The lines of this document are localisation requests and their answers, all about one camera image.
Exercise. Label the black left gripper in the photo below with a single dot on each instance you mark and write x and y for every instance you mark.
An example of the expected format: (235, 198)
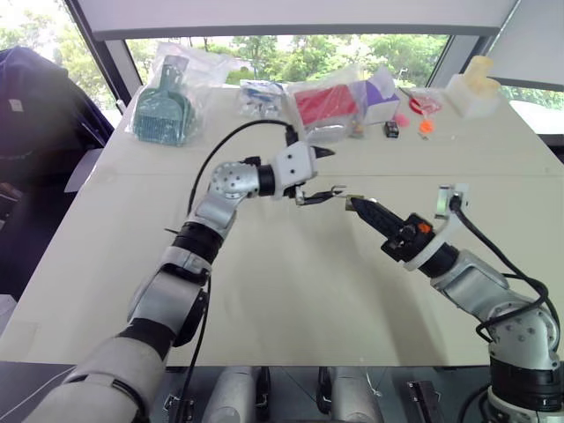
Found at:
(294, 190)

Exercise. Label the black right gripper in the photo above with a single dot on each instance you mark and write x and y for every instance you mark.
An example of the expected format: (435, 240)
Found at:
(407, 242)

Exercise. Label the small metal key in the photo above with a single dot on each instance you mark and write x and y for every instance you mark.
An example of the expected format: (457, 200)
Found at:
(338, 191)

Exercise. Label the brass padlock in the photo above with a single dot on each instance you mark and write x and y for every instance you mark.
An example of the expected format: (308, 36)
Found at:
(352, 203)

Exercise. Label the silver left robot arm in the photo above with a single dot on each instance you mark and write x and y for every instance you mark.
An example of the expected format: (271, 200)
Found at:
(220, 185)

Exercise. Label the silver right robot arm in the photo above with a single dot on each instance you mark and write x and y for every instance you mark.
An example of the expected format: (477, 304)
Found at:
(476, 286)

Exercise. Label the small colourful figure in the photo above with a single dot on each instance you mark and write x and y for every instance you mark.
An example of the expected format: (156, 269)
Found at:
(358, 129)

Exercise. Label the red flat box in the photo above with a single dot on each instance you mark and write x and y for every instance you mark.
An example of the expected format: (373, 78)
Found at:
(324, 106)

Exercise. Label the small black box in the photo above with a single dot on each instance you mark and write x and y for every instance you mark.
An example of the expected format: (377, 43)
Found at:
(391, 130)

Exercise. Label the clear bag around red box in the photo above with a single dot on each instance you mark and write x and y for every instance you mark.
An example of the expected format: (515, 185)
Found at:
(308, 86)

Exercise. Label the purple and white box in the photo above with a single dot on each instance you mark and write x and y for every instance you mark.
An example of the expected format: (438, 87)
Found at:
(381, 99)

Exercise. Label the small pink object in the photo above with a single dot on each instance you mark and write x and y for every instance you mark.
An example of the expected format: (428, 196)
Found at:
(401, 120)

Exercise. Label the clear bag with blue parts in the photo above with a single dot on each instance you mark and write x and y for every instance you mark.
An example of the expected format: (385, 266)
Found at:
(260, 99)

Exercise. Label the small orange object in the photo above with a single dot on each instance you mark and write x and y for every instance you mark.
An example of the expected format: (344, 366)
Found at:
(426, 128)

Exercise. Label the clear bag with red item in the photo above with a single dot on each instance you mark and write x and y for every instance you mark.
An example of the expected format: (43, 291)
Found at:
(423, 103)

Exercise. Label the teal object in plastic bag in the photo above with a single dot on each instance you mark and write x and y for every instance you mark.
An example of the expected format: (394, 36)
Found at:
(211, 75)

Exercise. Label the white translucent plastic fixture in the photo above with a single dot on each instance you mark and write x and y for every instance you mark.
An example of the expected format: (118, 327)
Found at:
(473, 94)

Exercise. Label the teal plastic dustpan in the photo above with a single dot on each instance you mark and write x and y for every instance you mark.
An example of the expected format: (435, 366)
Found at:
(163, 110)

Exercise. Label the silver rounded robot leg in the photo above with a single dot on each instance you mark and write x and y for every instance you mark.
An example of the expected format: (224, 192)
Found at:
(233, 394)
(352, 394)

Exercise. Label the grey flat panel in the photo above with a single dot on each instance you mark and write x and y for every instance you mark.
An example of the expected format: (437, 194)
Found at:
(83, 169)

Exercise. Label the dark blue chair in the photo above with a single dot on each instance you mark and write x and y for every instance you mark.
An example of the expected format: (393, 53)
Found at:
(35, 132)

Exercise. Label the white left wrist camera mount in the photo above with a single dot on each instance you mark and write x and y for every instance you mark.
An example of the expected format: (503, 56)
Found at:
(295, 165)

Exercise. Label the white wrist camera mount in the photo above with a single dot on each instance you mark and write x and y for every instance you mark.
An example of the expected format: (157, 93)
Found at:
(295, 165)
(446, 231)

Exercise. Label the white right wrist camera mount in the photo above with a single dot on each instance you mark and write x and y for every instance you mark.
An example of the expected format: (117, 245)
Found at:
(446, 231)

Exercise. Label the black metal hinge bracket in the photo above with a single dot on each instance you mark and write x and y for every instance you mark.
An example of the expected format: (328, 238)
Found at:
(424, 401)

